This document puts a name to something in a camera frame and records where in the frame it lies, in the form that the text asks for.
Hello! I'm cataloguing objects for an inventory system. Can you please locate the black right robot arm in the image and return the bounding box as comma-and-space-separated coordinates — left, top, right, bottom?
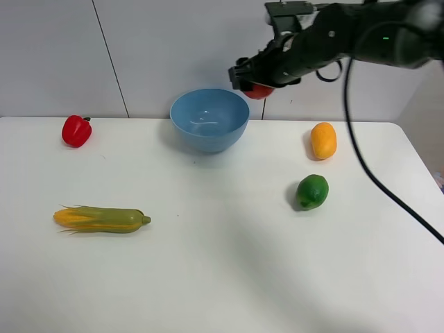
228, 1, 443, 92

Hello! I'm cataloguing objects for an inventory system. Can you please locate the green lime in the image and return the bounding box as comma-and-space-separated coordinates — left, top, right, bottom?
296, 174, 330, 210

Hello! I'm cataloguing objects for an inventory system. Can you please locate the yellow orange mango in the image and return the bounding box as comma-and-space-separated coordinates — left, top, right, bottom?
310, 122, 337, 160

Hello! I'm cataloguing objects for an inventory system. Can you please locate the light blue bowl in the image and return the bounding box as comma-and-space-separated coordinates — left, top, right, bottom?
170, 89, 250, 153

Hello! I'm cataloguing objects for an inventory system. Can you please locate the red pomegranate fruit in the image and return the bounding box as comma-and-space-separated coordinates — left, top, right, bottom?
243, 83, 275, 100

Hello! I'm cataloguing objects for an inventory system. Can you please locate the red bell pepper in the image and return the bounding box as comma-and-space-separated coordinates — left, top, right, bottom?
62, 115, 92, 148

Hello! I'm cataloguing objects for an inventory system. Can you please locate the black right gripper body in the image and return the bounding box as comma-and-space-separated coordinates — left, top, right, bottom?
228, 33, 319, 91

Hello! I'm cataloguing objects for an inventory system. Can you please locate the black cable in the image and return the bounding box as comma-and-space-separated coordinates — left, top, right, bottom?
314, 20, 444, 244

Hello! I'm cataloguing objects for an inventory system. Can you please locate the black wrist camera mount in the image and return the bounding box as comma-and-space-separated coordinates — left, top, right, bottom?
264, 1, 317, 40

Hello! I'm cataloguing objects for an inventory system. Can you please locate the yellow corn cob green husk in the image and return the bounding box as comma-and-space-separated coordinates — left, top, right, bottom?
53, 205, 151, 234

